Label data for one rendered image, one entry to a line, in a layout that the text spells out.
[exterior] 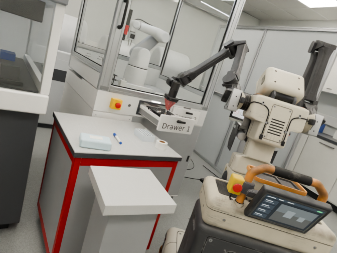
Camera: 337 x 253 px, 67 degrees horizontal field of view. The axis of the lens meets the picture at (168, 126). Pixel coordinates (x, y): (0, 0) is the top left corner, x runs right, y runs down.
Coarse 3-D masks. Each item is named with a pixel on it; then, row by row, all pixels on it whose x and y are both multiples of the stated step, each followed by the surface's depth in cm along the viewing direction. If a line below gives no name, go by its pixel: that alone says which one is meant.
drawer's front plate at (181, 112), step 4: (176, 108) 209; (180, 108) 212; (176, 112) 211; (180, 112) 213; (184, 112) 215; (192, 112) 220; (196, 112) 222; (200, 112) 225; (184, 116) 217; (188, 116) 219; (192, 116) 222; (196, 116) 224; (196, 120) 226
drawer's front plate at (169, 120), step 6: (162, 114) 166; (162, 120) 167; (168, 120) 169; (174, 120) 172; (186, 120) 177; (192, 120) 180; (168, 126) 171; (186, 126) 179; (192, 126) 182; (174, 132) 175; (180, 132) 178; (186, 132) 181
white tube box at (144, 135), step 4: (136, 132) 163; (140, 132) 160; (144, 132) 163; (148, 132) 166; (140, 136) 158; (144, 136) 156; (148, 136) 158; (152, 136) 159; (144, 140) 157; (148, 140) 159; (152, 140) 160
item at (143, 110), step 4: (140, 104) 194; (140, 108) 192; (144, 108) 188; (164, 108) 208; (140, 112) 191; (144, 112) 186; (148, 112) 182; (152, 112) 179; (172, 112) 201; (144, 116) 186; (148, 116) 181; (152, 116) 177; (156, 116) 173; (152, 120) 176; (156, 120) 172; (156, 124) 172
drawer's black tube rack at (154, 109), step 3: (150, 108) 188; (153, 108) 191; (156, 108) 195; (159, 108) 198; (162, 108) 202; (153, 111) 195; (162, 111) 190; (168, 111) 198; (156, 114) 188; (168, 114) 186; (171, 114) 189; (174, 114) 193
